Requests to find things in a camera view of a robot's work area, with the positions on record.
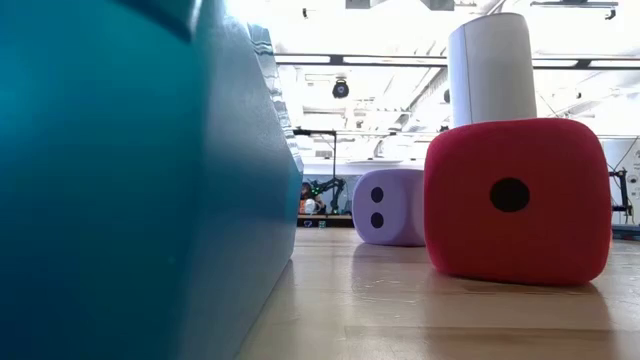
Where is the large purple foam die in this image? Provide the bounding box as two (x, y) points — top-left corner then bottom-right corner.
(351, 168), (427, 247)

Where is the blue plastic bin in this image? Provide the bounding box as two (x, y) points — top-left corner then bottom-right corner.
(0, 0), (305, 360)

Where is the large red foam die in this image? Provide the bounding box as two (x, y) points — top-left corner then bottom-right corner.
(423, 117), (614, 287)

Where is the black background stand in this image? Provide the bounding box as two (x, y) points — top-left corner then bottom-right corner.
(292, 128), (340, 216)

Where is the person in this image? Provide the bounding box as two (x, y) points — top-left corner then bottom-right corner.
(299, 182), (321, 215)

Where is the white shade lamp wooden base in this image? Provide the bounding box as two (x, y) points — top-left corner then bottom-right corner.
(447, 12), (539, 129)

